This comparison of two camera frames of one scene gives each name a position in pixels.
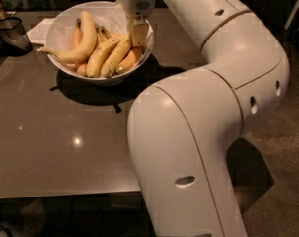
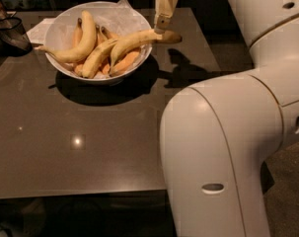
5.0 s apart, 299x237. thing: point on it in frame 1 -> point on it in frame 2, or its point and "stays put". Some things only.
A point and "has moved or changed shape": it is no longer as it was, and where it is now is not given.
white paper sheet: (38, 34) stays put
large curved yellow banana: (83, 49) stays put
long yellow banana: (117, 53) has moved or changed shape
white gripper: (138, 4) -> (166, 4)
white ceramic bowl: (91, 41) stays put
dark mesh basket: (9, 37) stays put
